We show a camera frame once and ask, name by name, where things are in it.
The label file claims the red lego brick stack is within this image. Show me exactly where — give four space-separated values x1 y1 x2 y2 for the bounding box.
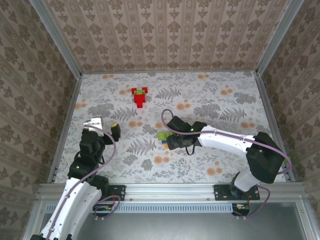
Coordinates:
131 86 149 109

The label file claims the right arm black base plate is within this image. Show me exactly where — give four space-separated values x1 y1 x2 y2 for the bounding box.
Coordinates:
213 184 261 202

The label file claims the black wiring board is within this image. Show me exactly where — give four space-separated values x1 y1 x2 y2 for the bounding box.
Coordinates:
231 202 252 217
92 203 116 218

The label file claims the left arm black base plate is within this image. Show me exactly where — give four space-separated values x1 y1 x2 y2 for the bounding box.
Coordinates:
107 184 126 202

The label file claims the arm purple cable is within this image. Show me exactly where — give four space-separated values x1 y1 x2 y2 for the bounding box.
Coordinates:
47 124 121 240
161 109 293 221

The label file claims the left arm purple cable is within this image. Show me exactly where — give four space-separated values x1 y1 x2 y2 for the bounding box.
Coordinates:
47 124 121 240

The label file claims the grey metal plate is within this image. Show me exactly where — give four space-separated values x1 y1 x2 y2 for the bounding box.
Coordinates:
37 202 308 240

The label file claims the grey slotted cable duct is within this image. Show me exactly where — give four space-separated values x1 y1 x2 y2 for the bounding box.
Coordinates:
46 202 235 213

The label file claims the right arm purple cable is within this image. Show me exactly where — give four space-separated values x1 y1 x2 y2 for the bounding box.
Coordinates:
161 109 293 221

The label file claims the aluminium back frame rail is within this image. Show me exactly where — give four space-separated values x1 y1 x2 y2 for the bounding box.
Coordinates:
81 70 257 75

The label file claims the floral patterned table cover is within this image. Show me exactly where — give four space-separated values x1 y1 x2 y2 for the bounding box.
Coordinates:
53 71 288 185

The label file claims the aluminium corner post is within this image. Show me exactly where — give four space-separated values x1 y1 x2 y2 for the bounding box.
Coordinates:
28 0 83 78
254 0 307 77

